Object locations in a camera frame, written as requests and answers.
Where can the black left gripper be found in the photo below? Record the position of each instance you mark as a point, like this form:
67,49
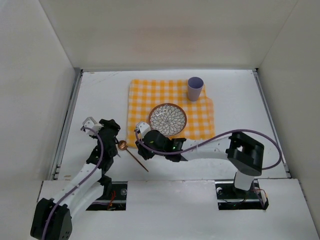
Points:
111,146

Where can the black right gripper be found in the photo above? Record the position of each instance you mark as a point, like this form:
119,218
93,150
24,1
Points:
142,149

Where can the copper spoon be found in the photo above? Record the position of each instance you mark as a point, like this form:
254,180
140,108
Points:
122,145

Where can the floral patterned ceramic plate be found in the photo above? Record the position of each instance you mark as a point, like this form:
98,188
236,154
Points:
167,118

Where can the yellow white checkered cloth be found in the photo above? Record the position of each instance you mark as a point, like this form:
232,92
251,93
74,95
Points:
144,95

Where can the lilac plastic cup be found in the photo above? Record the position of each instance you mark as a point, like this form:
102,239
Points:
194,88

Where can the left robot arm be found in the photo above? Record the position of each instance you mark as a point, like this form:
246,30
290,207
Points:
53,218

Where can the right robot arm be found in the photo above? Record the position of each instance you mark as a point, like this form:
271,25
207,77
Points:
244,152

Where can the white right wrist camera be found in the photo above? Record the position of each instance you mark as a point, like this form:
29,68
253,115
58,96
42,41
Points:
142,128

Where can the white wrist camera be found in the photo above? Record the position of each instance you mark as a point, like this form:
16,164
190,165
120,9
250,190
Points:
90,126
142,128

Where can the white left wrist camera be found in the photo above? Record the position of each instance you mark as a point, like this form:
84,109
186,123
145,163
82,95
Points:
90,126

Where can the left aluminium table rail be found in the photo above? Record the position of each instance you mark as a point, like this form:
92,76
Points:
62,141

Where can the aluminium table rail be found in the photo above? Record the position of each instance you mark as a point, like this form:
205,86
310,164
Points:
271,122
62,141

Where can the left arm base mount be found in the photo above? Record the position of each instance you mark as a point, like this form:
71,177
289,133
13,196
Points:
112,200

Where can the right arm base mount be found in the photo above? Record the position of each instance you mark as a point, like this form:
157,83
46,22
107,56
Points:
231,198

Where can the right aluminium table rail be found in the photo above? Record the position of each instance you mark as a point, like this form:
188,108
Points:
271,122

